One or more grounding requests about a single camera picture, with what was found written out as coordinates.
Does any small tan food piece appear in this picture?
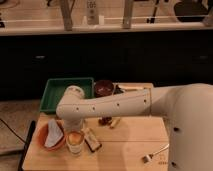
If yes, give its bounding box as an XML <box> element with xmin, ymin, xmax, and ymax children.
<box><xmin>109</xmin><ymin>117</ymin><xmax>121</xmax><ymax>129</ymax></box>

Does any small dark food piece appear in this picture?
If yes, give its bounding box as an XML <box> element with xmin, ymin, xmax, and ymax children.
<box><xmin>98</xmin><ymin>117</ymin><xmax>112</xmax><ymax>126</ymax></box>

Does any white cloth napkin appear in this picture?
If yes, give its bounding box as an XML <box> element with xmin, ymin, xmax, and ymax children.
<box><xmin>44</xmin><ymin>119</ymin><xmax>63</xmax><ymax>148</ymax></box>

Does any silver fork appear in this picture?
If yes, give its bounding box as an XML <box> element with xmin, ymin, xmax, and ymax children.
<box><xmin>142</xmin><ymin>145</ymin><xmax>169</xmax><ymax>163</ymax></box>

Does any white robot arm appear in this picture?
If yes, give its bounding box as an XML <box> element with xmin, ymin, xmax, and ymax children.
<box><xmin>56</xmin><ymin>83</ymin><xmax>213</xmax><ymax>171</ymax></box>

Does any dark brown bowl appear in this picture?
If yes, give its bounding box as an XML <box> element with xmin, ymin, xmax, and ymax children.
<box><xmin>94</xmin><ymin>80</ymin><xmax>114</xmax><ymax>97</ymax></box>

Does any wooden chair leg left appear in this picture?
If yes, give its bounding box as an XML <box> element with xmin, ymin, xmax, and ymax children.
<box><xmin>59</xmin><ymin>0</ymin><xmax>73</xmax><ymax>31</ymax></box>

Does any wooden chair leg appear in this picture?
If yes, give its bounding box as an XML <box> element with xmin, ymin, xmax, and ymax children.
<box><xmin>59</xmin><ymin>0</ymin><xmax>73</xmax><ymax>31</ymax></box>
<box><xmin>122</xmin><ymin>0</ymin><xmax>134</xmax><ymax>29</ymax></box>

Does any paper cup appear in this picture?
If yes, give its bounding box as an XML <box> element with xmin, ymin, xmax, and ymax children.
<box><xmin>66</xmin><ymin>131</ymin><xmax>84</xmax><ymax>155</ymax></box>

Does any white remote control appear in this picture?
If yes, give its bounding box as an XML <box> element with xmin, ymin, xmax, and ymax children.
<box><xmin>86</xmin><ymin>0</ymin><xmax>99</xmax><ymax>25</ymax></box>

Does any wrapped item behind arm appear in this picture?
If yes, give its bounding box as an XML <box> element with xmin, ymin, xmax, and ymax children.
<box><xmin>114</xmin><ymin>84</ymin><xmax>145</xmax><ymax>94</ymax></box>

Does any green plastic tray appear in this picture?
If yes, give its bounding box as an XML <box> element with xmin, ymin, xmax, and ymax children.
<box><xmin>40</xmin><ymin>77</ymin><xmax>94</xmax><ymax>114</ymax></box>

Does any black cable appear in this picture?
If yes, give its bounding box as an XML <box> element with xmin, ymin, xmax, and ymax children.
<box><xmin>0</xmin><ymin>118</ymin><xmax>27</xmax><ymax>144</ymax></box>

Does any orange bowl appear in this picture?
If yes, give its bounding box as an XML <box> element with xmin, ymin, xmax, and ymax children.
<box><xmin>36</xmin><ymin>122</ymin><xmax>66</xmax><ymax>151</ymax></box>

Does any apple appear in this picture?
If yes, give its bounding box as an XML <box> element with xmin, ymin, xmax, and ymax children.
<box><xmin>68</xmin><ymin>132</ymin><xmax>83</xmax><ymax>144</ymax></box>

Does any wooden chair leg right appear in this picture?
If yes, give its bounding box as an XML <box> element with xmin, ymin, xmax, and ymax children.
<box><xmin>122</xmin><ymin>0</ymin><xmax>134</xmax><ymax>29</ymax></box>

